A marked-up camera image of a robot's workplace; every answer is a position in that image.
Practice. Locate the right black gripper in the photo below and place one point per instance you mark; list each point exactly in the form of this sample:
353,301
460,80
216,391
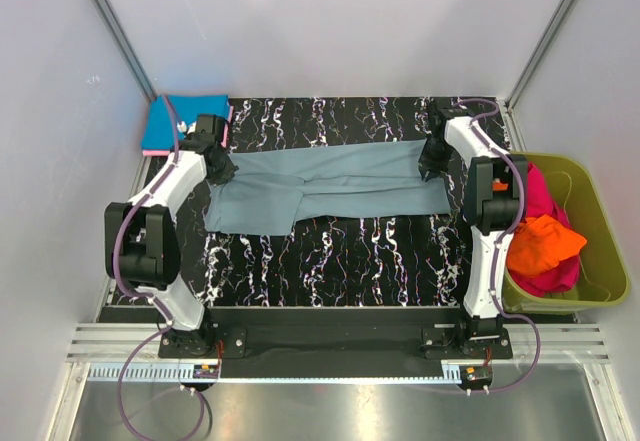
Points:
426,164

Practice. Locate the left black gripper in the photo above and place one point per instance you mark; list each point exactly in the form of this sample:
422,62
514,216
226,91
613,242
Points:
227,173

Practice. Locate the grey blue t shirt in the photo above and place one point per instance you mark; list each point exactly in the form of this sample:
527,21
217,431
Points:
273,190

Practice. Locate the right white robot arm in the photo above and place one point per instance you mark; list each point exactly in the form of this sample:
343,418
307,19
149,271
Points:
494,204

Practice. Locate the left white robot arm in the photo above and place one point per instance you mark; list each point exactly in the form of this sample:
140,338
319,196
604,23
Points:
142,252

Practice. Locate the folded pink t shirt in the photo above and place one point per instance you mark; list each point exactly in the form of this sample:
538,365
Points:
158,138

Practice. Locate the folded blue t shirt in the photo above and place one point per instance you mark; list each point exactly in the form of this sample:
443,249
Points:
174,102

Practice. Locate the black marble pattern mat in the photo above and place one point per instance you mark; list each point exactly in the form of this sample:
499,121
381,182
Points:
323,262

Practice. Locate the magenta t shirt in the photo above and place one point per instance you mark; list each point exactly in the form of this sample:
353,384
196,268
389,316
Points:
563,278

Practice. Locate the orange t shirt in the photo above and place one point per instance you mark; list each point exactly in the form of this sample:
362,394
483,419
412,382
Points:
540,244

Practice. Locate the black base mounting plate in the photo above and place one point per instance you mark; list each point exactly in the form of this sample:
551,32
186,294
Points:
340,336

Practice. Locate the olive green plastic bin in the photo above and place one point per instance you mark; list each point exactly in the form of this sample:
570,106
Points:
603,280

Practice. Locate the left aluminium frame post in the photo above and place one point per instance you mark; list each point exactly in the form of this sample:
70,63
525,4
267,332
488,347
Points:
115,29

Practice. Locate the aluminium frame post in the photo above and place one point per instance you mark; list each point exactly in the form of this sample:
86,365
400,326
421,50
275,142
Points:
115,29
549,35

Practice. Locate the aluminium front rail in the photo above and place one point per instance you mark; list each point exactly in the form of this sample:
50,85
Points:
132,350

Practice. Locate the right aluminium frame post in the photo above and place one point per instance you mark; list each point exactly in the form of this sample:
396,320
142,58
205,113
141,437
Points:
549,35

